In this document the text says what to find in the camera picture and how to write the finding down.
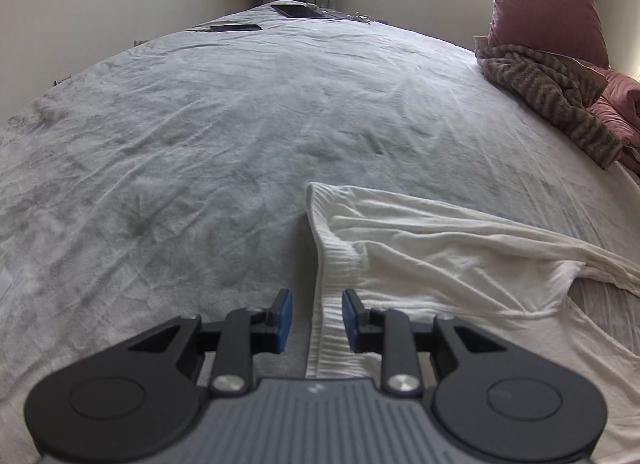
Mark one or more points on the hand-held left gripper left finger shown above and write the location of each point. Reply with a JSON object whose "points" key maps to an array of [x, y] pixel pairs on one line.
{"points": [[284, 319]]}

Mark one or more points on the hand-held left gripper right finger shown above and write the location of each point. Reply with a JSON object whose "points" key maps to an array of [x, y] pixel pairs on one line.
{"points": [[350, 319]]}

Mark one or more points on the white long-sleeved shirt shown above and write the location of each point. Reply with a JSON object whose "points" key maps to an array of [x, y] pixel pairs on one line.
{"points": [[425, 254]]}

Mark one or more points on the grey bed blanket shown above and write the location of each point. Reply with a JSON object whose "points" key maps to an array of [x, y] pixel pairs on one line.
{"points": [[200, 143]]}

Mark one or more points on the black phone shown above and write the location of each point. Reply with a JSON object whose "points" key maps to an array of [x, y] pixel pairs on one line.
{"points": [[236, 27]]}

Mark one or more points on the brown striped blanket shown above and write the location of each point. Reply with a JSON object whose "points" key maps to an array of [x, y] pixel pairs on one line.
{"points": [[545, 88]]}

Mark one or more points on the black tablet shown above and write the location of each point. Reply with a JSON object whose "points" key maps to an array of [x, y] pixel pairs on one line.
{"points": [[300, 10]]}

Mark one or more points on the pink quilt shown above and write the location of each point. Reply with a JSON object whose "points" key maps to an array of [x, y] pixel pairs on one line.
{"points": [[622, 108]]}

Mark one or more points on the taupe pink velvet pillow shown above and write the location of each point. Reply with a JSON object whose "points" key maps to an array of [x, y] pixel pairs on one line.
{"points": [[540, 3]]}

